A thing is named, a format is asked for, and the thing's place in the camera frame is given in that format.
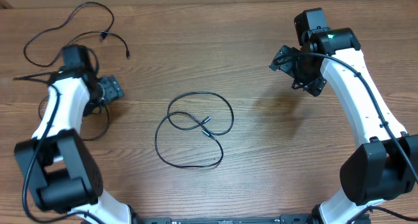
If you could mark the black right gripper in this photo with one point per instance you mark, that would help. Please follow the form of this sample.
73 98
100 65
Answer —
315 85

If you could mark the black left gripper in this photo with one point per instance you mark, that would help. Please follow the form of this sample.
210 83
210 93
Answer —
113 91

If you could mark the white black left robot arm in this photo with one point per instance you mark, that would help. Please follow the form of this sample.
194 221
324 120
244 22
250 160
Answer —
59 172

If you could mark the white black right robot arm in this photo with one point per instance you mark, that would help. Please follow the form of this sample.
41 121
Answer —
384 163

